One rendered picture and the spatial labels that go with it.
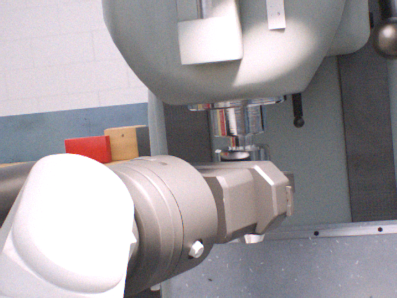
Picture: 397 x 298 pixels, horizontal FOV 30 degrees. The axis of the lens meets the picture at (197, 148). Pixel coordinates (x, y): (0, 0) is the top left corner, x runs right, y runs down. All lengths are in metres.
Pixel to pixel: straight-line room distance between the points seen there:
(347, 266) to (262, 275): 0.11
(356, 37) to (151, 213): 0.33
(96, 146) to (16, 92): 1.00
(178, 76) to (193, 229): 0.12
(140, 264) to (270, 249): 0.55
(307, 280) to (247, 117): 0.43
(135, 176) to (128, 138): 4.03
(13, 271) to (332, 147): 0.69
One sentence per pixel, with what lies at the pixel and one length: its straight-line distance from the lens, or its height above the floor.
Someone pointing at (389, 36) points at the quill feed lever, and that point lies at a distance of 0.54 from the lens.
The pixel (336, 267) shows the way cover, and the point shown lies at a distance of 1.01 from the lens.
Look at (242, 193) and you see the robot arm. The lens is 0.56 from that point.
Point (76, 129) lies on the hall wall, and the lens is 5.13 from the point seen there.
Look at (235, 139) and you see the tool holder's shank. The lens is 0.63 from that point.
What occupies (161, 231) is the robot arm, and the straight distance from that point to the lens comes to 0.48.
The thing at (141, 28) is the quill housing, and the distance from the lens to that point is 0.57.
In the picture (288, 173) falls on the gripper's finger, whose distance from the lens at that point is 0.65.
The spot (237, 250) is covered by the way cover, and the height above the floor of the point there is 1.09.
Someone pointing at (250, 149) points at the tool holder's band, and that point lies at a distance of 0.62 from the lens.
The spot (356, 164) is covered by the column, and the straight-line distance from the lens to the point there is 1.01.
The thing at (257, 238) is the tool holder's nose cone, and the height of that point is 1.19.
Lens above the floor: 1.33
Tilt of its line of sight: 5 degrees down
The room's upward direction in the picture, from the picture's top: 6 degrees counter-clockwise
